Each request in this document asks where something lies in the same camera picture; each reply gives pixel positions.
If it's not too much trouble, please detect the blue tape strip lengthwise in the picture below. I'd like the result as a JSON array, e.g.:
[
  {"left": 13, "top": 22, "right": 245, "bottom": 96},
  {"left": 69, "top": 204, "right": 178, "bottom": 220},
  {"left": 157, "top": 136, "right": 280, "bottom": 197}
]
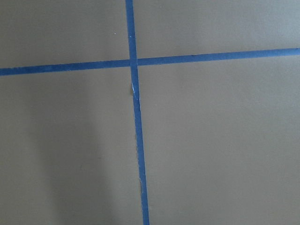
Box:
[{"left": 126, "top": 0, "right": 150, "bottom": 225}]

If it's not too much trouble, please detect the blue tape strip crosswise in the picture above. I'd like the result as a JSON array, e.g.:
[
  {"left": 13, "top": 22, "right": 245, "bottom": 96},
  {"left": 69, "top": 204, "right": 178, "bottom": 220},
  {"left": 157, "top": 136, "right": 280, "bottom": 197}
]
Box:
[{"left": 0, "top": 48, "right": 300, "bottom": 76}]

